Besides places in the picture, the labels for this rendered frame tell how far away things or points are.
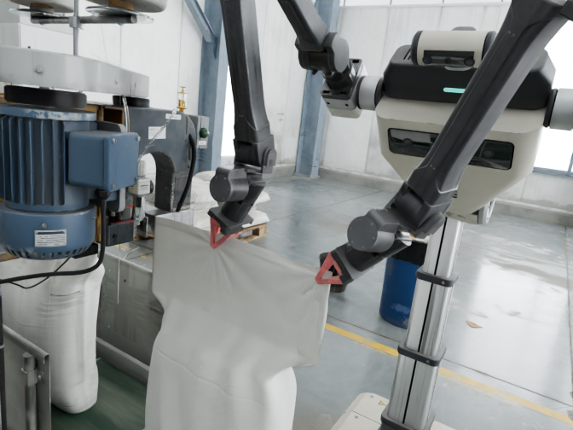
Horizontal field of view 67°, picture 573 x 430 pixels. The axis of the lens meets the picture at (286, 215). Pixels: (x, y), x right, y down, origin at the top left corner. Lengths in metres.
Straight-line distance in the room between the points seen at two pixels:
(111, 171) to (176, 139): 0.48
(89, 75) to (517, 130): 0.85
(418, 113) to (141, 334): 1.30
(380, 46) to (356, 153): 2.16
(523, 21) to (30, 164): 0.71
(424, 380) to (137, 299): 1.07
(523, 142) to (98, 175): 0.86
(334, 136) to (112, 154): 9.06
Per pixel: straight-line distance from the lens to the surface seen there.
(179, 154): 1.22
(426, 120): 1.11
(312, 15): 1.04
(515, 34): 0.64
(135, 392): 1.69
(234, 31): 0.85
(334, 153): 9.71
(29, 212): 0.81
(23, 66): 0.76
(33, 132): 0.79
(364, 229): 0.71
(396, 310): 3.19
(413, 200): 0.75
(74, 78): 0.76
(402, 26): 9.44
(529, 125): 1.10
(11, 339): 1.36
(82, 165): 0.76
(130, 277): 1.80
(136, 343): 1.88
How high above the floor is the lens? 1.37
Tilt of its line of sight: 13 degrees down
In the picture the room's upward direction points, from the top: 7 degrees clockwise
